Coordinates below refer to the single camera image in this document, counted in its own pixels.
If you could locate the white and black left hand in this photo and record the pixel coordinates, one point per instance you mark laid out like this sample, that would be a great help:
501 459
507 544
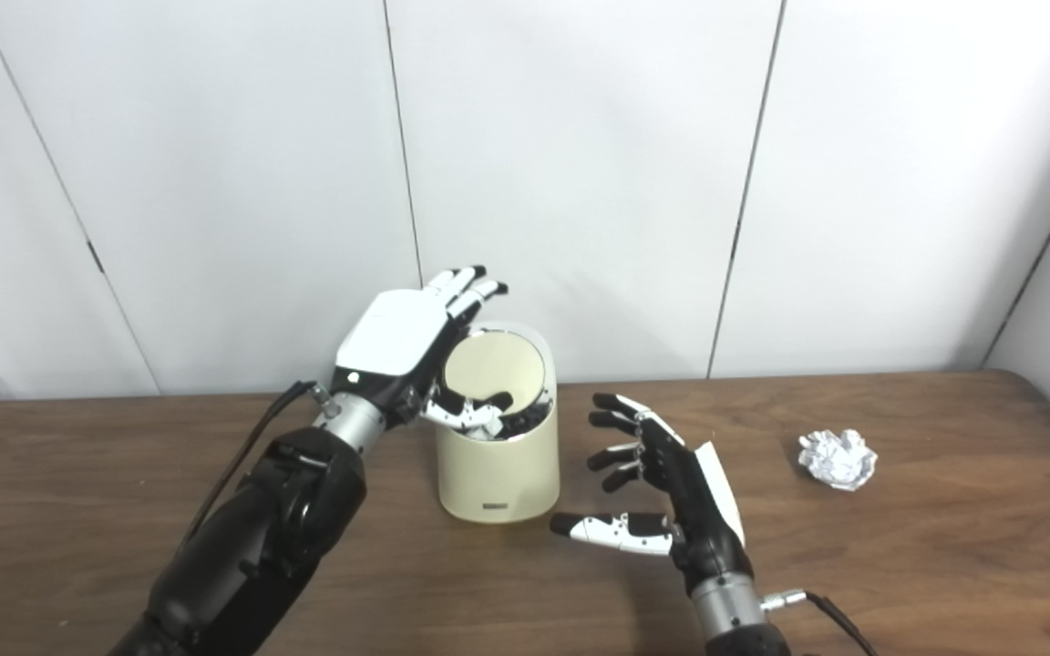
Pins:
393 342

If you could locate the white and black right hand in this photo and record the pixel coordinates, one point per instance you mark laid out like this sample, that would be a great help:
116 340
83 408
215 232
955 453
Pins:
694 497

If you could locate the round cream bin lid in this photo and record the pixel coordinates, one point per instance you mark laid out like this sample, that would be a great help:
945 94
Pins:
498 364

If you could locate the silvery paper ball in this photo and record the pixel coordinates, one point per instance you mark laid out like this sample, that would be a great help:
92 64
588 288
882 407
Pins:
839 458

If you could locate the cream-colored bin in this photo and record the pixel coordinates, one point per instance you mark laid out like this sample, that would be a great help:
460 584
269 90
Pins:
498 478

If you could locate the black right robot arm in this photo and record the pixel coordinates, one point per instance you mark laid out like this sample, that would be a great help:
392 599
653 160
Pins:
735 620

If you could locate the black wall panel hinge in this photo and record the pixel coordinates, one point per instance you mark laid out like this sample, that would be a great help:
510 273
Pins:
94 256

